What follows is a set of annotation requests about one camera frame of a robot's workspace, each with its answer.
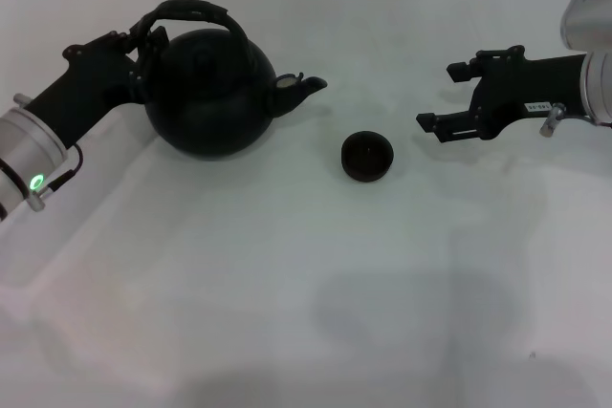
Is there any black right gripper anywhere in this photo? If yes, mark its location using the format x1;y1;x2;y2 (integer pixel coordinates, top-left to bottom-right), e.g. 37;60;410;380
416;46;586;144

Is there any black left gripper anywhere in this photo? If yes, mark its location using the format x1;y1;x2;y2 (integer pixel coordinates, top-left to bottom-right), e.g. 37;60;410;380
23;15;170;142

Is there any black round teapot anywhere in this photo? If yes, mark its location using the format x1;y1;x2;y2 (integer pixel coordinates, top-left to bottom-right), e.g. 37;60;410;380
127;0;329;161

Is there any small dark teacup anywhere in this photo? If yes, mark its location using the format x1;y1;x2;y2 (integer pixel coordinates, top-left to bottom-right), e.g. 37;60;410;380
339;130;397;184

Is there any thin black cable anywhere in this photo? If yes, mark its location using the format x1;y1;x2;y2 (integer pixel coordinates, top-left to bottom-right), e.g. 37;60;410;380
45;141;85;189

